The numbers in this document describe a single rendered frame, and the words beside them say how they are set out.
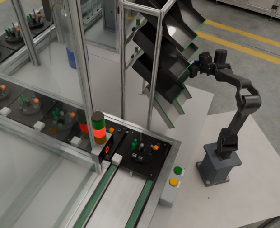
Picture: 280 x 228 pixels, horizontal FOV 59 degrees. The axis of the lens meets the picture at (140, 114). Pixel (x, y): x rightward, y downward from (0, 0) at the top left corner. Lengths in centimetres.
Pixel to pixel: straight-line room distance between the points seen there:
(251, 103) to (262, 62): 296
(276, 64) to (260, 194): 275
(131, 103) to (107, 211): 77
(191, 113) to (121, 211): 81
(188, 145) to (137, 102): 46
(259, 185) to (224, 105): 169
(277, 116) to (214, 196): 199
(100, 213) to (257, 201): 82
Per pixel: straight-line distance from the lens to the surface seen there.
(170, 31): 113
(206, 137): 162
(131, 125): 148
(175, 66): 123
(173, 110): 148
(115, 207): 128
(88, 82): 83
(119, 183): 133
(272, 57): 417
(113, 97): 177
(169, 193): 128
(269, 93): 351
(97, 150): 105
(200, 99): 183
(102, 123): 93
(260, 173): 161
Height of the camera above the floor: 212
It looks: 49 degrees down
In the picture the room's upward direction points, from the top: 4 degrees clockwise
